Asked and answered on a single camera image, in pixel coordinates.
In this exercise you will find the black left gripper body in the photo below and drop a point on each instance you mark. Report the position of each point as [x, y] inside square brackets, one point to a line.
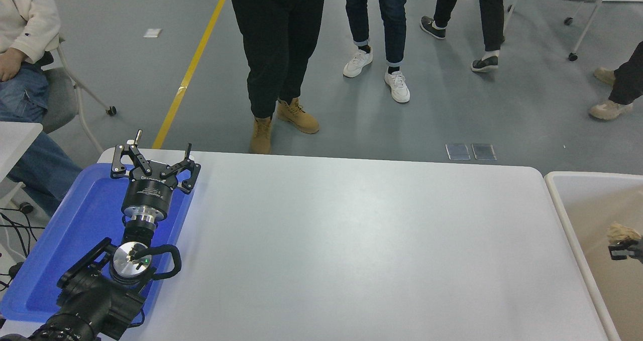
[148, 195]

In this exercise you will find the tan paper ball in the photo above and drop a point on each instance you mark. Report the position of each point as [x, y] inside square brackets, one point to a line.
[622, 232]

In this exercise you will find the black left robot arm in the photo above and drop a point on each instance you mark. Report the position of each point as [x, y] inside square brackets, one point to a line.
[95, 301]

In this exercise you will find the seated person's hand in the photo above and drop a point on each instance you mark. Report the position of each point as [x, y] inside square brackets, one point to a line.
[9, 65]

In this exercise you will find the large pale bin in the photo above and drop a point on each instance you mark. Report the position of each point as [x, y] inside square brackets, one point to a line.
[593, 205]

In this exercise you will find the grey rolling chair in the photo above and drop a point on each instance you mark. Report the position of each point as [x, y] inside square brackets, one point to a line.
[60, 95]

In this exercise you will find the blue plastic tray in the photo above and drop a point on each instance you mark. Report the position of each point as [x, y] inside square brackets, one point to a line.
[65, 240]

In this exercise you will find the yellow floor tape line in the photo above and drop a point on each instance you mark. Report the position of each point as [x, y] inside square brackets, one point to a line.
[188, 75]

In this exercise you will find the small white side table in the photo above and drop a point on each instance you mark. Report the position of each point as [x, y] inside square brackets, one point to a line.
[17, 140]

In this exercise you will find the white paper scrap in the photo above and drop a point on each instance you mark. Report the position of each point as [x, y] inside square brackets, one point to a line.
[152, 32]

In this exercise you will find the person in tan boots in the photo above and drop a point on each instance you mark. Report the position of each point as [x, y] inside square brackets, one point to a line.
[276, 39]

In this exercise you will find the person in beige shoes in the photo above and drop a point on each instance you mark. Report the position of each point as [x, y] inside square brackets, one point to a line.
[625, 85]

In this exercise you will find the clear floor plate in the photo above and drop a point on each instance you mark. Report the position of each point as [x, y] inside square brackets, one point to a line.
[457, 151]
[484, 151]

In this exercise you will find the seated person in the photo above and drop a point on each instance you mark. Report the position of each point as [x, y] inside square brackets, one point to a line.
[25, 19]

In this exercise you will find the person in white sneakers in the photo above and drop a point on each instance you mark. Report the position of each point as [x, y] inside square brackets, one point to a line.
[394, 24]

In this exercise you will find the person in black sneakers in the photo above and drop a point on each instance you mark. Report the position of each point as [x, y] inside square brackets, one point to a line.
[490, 19]

